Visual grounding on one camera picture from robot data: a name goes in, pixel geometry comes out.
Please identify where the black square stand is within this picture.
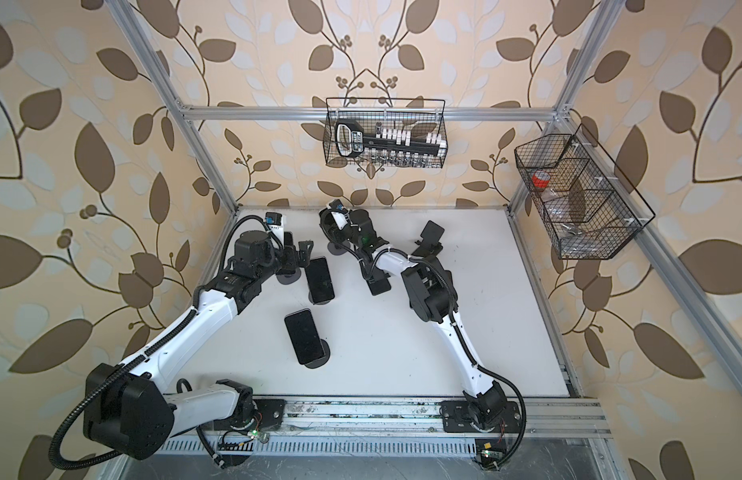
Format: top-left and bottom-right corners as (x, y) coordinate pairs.
(366, 268), (391, 296)
(411, 220), (445, 267)

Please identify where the black phone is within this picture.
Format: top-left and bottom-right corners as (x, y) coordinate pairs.
(305, 257), (335, 297)
(284, 309), (327, 365)

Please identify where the grey round stand front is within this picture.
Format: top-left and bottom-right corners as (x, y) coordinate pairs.
(303, 338), (332, 370)

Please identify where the grey round stand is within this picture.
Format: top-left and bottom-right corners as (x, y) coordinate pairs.
(303, 338), (332, 370)
(327, 242), (347, 256)
(308, 292), (335, 306)
(276, 269), (302, 285)

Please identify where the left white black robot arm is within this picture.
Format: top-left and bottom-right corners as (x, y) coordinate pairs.
(48, 212), (314, 471)

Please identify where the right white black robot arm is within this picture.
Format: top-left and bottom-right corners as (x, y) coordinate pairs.
(319, 200), (527, 433)

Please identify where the grey round stand far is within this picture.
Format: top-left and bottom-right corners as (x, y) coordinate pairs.
(327, 242), (347, 256)

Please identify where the grey round stand left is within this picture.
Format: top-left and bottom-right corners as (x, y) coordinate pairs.
(276, 269), (302, 285)

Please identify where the grey round stand middle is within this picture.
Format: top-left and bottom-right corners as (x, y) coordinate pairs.
(308, 292), (335, 306)

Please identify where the black tool with vials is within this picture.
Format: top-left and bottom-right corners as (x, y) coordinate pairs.
(333, 120), (448, 158)

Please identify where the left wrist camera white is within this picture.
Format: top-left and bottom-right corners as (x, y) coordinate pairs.
(264, 211), (285, 244)

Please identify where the black wire basket back wall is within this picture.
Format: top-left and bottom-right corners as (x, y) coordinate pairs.
(322, 95), (449, 169)

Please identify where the black wire basket wall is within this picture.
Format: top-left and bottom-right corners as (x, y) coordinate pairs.
(322, 95), (449, 169)
(514, 125), (655, 260)

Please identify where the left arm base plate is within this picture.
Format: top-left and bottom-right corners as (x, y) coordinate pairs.
(214, 398), (287, 433)

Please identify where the aluminium rail front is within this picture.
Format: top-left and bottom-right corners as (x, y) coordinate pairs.
(254, 395), (612, 439)

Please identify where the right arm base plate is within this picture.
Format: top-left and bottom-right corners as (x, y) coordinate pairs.
(439, 400), (523, 434)

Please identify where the black wire basket right wall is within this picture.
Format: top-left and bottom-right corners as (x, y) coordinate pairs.
(514, 125), (655, 260)

